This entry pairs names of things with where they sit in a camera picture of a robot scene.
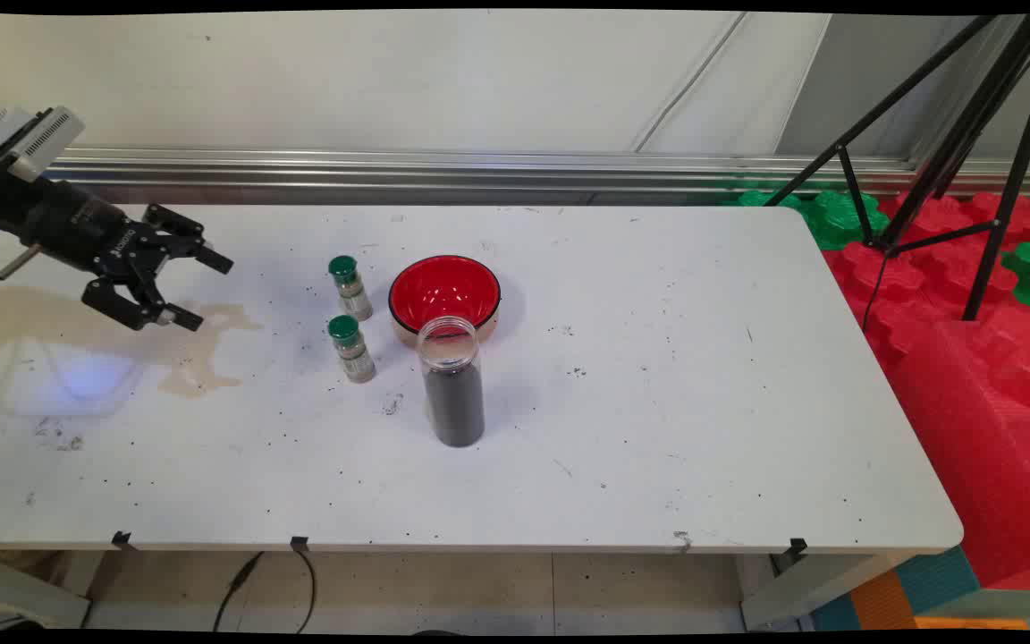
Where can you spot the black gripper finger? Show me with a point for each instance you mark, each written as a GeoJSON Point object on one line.
{"type": "Point", "coordinates": [122, 309]}
{"type": "Point", "coordinates": [198, 243]}

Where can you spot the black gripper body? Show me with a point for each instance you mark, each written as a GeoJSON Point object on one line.
{"type": "Point", "coordinates": [68, 228]}

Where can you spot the clear plastic jar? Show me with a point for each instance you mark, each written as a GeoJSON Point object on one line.
{"type": "Point", "coordinates": [452, 402]}

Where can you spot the black seeds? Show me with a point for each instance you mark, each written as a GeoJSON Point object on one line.
{"type": "Point", "coordinates": [455, 411]}

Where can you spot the green-capped spice bottle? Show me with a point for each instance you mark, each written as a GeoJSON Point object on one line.
{"type": "Point", "coordinates": [352, 353]}
{"type": "Point", "coordinates": [352, 295]}

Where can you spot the red bowl with black rim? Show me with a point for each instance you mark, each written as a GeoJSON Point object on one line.
{"type": "Point", "coordinates": [439, 286]}

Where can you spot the grey table leg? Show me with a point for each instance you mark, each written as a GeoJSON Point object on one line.
{"type": "Point", "coordinates": [801, 590]}
{"type": "Point", "coordinates": [14, 586]}

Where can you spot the red foam puzzle piece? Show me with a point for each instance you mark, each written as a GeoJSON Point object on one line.
{"type": "Point", "coordinates": [908, 286]}
{"type": "Point", "coordinates": [944, 219]}

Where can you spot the black tripod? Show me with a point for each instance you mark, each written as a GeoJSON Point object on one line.
{"type": "Point", "coordinates": [962, 134]}

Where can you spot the large red foam block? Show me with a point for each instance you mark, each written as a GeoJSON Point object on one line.
{"type": "Point", "coordinates": [989, 447]}

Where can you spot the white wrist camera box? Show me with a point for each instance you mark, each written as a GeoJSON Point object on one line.
{"type": "Point", "coordinates": [46, 139]}

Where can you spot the aluminium rail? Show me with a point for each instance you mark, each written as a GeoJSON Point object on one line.
{"type": "Point", "coordinates": [479, 170]}

